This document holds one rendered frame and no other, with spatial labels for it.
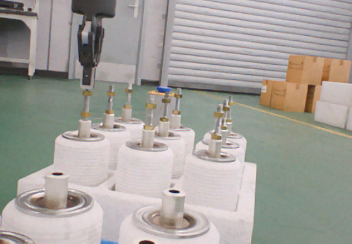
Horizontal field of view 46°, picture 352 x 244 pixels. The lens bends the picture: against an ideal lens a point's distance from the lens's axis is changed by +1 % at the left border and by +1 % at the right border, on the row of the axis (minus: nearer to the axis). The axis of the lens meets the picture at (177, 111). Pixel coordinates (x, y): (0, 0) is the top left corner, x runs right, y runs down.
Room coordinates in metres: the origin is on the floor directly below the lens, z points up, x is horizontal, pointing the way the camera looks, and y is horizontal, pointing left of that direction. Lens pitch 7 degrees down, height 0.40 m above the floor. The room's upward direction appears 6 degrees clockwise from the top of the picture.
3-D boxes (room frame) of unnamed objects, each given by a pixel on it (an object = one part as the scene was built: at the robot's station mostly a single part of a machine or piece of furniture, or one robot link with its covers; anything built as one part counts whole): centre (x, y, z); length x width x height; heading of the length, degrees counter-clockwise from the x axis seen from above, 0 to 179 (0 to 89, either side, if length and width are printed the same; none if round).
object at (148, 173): (0.70, 0.05, 0.16); 0.10 x 0.10 x 0.18
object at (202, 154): (0.68, -0.07, 0.25); 0.08 x 0.08 x 0.01
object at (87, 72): (0.71, 0.16, 0.37); 0.03 x 0.01 x 0.05; 3
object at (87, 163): (0.73, 0.16, 0.16); 0.10 x 0.10 x 0.18
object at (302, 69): (4.54, -1.33, 0.45); 0.30 x 0.24 x 0.30; 20
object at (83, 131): (0.73, 0.16, 0.26); 0.02 x 0.02 x 0.03
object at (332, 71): (4.68, -1.66, 0.45); 0.30 x 0.24 x 0.30; 16
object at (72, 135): (0.73, 0.16, 0.25); 0.08 x 0.08 x 0.01
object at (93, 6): (0.73, 0.16, 0.46); 0.08 x 0.08 x 0.09
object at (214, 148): (0.68, -0.07, 0.26); 0.02 x 0.02 x 0.03
